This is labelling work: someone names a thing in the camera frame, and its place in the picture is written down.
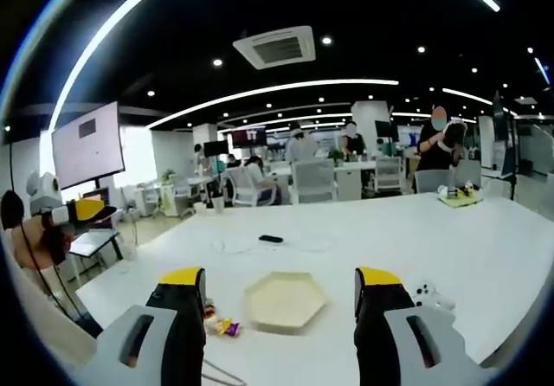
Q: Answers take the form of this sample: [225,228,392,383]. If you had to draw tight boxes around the grey office chair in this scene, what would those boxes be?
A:
[414,169,455,195]

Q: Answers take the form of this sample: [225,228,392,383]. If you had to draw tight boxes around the white mesh office chair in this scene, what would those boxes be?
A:
[373,156,403,195]
[224,167,266,208]
[290,158,339,205]

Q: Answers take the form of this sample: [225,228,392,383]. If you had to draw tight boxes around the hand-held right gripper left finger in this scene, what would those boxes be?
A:
[93,267,207,386]

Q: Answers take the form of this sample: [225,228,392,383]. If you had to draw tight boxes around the white cable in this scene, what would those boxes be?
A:
[211,237,261,255]

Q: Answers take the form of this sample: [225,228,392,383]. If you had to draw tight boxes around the red lit wall screen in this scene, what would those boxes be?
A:
[231,127,267,147]

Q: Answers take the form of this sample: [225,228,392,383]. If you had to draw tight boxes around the black monitor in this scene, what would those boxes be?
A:
[203,140,229,158]

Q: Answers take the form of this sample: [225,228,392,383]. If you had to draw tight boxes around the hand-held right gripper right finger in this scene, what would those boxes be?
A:
[353,267,482,386]

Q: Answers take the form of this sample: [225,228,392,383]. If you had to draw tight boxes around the long ceiling light strip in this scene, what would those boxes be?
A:
[145,78,400,130]

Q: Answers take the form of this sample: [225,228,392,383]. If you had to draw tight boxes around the metal food tongs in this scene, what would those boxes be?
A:
[202,358,248,386]

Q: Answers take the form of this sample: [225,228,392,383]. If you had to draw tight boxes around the white game controller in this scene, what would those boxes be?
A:
[410,280,456,313]

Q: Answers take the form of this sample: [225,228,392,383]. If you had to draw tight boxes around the ceiling air conditioner unit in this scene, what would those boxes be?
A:
[232,25,317,71]

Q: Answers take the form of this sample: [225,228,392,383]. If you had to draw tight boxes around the food pieces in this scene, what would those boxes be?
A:
[203,298,242,339]

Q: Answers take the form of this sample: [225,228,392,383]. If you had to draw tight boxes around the dark stand with panel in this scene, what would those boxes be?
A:
[492,90,521,202]

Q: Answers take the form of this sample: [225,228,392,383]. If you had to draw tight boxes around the black cable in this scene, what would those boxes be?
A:
[16,212,103,338]

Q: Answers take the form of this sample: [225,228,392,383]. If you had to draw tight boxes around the small white side desk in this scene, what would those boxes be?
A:
[68,228,125,274]

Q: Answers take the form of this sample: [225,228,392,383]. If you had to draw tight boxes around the person's left hand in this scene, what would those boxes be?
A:
[10,217,73,271]

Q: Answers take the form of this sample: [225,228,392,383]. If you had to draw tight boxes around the beige hexagonal container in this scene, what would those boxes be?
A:
[243,271,329,334]

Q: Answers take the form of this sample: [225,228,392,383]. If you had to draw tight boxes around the large display screen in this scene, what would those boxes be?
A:
[50,100,126,191]

